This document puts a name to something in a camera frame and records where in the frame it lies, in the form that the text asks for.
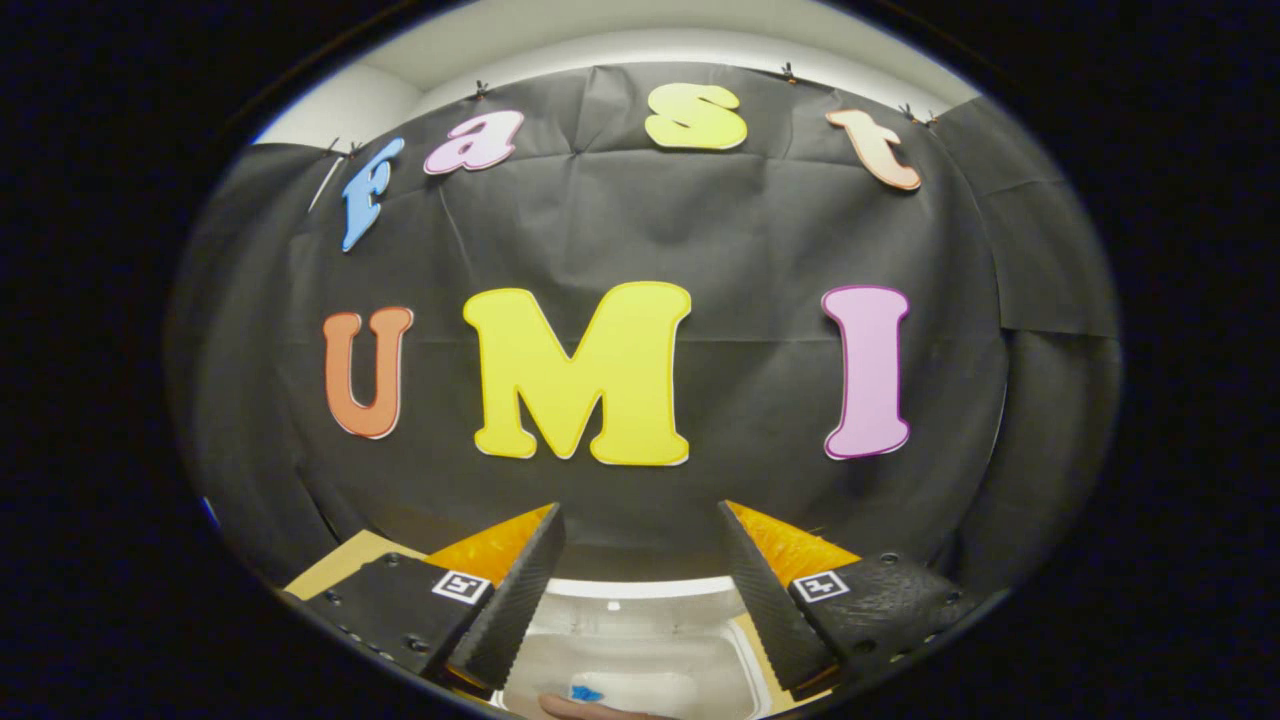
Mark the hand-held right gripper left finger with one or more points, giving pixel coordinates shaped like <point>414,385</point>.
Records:
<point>510,610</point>

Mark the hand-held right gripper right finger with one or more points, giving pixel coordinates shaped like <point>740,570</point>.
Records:
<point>770,610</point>

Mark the black backdrop cloth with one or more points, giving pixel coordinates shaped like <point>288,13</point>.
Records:
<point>750,250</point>

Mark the blue paper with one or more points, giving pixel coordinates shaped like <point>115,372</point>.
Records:
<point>586,693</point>

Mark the wooden desktop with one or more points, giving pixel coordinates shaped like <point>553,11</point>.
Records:
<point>345,570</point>

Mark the white desktop garbage bin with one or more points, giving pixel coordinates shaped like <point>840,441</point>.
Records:
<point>640,640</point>

